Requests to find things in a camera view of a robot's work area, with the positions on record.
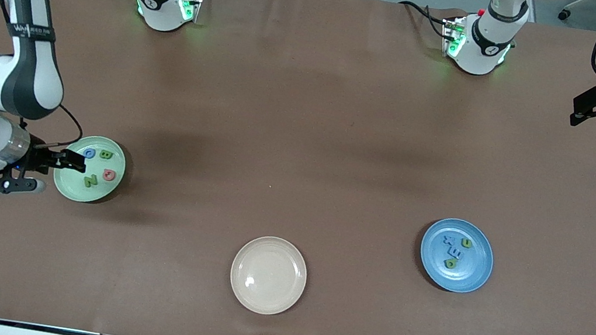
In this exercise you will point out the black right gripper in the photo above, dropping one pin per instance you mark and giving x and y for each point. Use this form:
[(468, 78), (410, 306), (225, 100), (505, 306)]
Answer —
[(35, 158)]

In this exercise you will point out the blue letter C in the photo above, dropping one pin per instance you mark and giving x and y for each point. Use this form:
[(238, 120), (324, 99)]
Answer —
[(92, 155)]

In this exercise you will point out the green letter N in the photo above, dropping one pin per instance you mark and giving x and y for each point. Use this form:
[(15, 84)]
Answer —
[(89, 181)]

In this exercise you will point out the green letter B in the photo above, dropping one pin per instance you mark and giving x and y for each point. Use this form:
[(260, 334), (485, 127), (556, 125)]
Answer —
[(106, 155)]

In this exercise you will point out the pink letter Q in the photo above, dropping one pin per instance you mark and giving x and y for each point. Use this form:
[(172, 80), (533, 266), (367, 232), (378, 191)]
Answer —
[(108, 179)]

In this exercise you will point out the green letter u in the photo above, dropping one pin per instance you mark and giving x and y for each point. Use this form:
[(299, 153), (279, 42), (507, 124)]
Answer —
[(461, 243)]

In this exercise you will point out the blue letter x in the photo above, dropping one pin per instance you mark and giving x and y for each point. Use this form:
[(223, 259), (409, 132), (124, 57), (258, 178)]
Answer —
[(448, 241)]

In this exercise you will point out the blue letter e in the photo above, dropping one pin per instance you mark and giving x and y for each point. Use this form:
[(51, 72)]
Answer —
[(455, 253)]

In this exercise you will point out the green letter p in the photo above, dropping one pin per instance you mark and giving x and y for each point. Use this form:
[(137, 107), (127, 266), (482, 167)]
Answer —
[(447, 264)]

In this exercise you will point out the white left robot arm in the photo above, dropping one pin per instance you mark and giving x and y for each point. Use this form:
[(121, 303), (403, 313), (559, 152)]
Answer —
[(487, 48)]

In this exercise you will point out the green plate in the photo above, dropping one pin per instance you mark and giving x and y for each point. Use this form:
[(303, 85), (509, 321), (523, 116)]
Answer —
[(100, 196)]

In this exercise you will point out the office chair caster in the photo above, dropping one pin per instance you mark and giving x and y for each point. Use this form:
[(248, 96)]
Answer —
[(563, 15)]

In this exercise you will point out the blue plate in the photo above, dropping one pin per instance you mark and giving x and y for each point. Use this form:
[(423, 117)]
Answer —
[(464, 278)]

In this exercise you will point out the beige plate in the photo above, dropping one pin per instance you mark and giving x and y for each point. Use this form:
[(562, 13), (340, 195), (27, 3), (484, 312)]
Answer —
[(268, 275)]

